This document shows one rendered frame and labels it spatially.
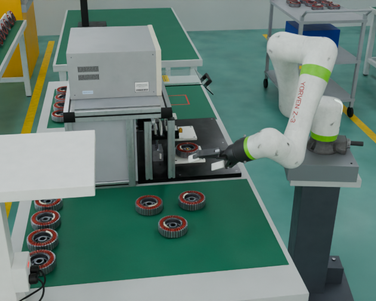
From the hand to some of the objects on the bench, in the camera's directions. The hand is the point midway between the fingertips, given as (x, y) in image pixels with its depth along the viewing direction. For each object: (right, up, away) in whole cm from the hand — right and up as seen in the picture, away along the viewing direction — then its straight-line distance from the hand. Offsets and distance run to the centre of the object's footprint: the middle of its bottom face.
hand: (202, 162), depth 221 cm
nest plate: (-10, +13, +58) cm, 60 cm away
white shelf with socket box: (-52, -38, -39) cm, 76 cm away
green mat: (-21, -24, -12) cm, 34 cm away
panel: (-33, +6, +44) cm, 55 cm away
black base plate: (-10, +6, +48) cm, 49 cm away
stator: (-4, -17, +2) cm, 18 cm away
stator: (-22, -19, -1) cm, 29 cm away
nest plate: (-6, +3, +37) cm, 37 cm away
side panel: (-43, -11, +14) cm, 46 cm away
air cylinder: (-21, +2, +35) cm, 40 cm away
